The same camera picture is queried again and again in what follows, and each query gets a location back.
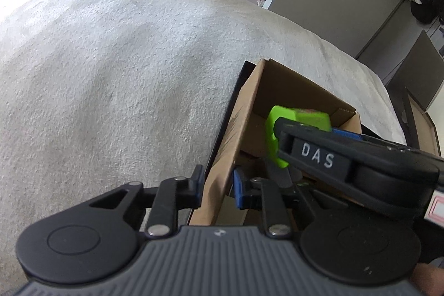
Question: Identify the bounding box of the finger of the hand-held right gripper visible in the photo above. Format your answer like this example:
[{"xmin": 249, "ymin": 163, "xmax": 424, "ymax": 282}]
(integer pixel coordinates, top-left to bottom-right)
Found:
[
  {"xmin": 331, "ymin": 129, "xmax": 444, "ymax": 167},
  {"xmin": 273, "ymin": 116, "xmax": 441, "ymax": 184}
]

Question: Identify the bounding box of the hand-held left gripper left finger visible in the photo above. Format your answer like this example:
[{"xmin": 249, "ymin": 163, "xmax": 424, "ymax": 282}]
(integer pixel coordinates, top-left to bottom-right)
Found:
[{"xmin": 83, "ymin": 164, "xmax": 206, "ymax": 238}]

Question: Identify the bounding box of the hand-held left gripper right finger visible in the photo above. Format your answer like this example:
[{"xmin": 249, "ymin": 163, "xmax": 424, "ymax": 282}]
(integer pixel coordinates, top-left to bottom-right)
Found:
[{"xmin": 233, "ymin": 167, "xmax": 334, "ymax": 238}]

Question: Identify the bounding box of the green toy block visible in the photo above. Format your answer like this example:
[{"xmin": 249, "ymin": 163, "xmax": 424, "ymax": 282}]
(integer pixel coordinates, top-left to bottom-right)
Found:
[{"xmin": 265, "ymin": 105, "xmax": 332, "ymax": 168}]

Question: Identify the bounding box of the brown cardboard box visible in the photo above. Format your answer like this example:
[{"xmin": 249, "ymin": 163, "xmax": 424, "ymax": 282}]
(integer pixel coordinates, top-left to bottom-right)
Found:
[{"xmin": 190, "ymin": 58, "xmax": 362, "ymax": 227}]

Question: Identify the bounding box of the black tray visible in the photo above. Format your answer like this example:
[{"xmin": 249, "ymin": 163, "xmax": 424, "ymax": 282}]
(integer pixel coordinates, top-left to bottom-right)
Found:
[{"xmin": 186, "ymin": 60, "xmax": 407, "ymax": 226}]

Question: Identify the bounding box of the person's right hand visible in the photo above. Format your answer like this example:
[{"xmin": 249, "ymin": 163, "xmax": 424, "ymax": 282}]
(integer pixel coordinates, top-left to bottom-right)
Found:
[{"xmin": 413, "ymin": 263, "xmax": 444, "ymax": 296}]

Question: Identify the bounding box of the white blanket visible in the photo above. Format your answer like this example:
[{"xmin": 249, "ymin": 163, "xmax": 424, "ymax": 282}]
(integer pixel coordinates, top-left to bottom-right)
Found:
[{"xmin": 0, "ymin": 0, "xmax": 408, "ymax": 296}]

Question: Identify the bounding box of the flat cardboard picture frame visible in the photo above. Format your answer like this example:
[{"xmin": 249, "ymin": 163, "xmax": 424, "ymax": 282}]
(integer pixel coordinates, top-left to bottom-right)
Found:
[{"xmin": 385, "ymin": 31, "xmax": 444, "ymax": 110}]

